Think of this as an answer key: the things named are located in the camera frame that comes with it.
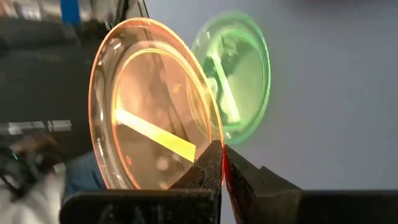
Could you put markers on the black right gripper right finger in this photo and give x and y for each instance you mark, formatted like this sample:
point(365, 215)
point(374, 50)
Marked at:
point(245, 177)

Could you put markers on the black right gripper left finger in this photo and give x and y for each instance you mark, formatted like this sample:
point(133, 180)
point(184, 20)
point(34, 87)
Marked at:
point(206, 168)

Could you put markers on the orange transparent plate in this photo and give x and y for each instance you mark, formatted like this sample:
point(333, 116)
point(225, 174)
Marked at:
point(149, 93)

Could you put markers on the green transparent plate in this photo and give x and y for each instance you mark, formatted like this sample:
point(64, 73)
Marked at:
point(245, 77)

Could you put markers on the blue post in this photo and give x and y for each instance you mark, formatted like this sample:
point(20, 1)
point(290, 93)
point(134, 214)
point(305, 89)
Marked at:
point(71, 12)

